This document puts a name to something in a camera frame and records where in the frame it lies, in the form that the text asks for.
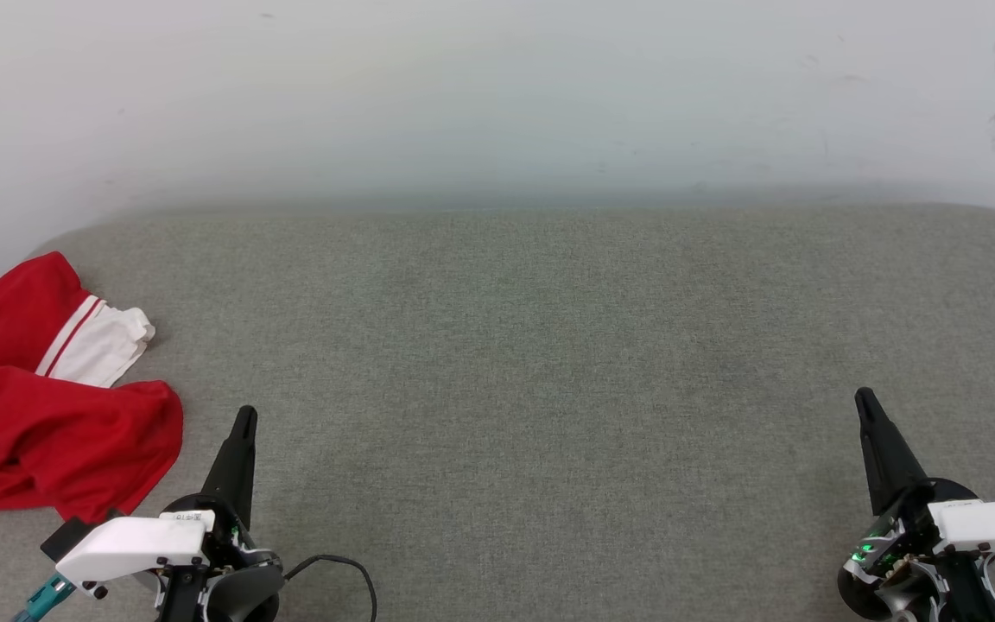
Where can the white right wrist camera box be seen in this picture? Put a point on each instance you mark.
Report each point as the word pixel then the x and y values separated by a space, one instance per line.
pixel 994 527

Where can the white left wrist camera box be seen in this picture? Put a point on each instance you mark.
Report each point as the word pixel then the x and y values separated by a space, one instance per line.
pixel 130 544

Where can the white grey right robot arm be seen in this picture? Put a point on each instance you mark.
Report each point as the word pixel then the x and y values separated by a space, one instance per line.
pixel 921 596

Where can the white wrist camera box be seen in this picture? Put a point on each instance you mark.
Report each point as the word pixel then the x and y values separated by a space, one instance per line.
pixel 130 544
pixel 994 527

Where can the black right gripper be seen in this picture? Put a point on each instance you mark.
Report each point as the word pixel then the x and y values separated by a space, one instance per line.
pixel 912 527

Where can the red and white t-shirt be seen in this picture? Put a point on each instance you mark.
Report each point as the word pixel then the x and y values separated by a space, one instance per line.
pixel 40 432

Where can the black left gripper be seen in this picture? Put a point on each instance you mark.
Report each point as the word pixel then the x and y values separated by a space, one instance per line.
pixel 225 540

